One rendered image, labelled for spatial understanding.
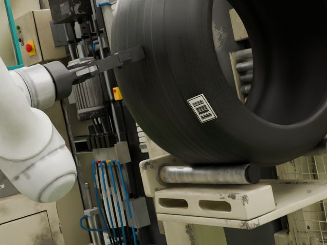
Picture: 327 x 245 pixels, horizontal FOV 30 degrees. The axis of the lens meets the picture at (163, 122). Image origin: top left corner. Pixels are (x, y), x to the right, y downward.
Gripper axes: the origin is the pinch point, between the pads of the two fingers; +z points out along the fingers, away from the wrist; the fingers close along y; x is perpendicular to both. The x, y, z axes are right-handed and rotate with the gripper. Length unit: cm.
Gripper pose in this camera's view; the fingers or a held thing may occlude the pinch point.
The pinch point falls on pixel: (128, 56)
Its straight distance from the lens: 131.0
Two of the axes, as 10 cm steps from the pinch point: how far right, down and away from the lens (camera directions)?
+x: 3.1, 9.4, 1.3
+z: 7.6, -3.3, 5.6
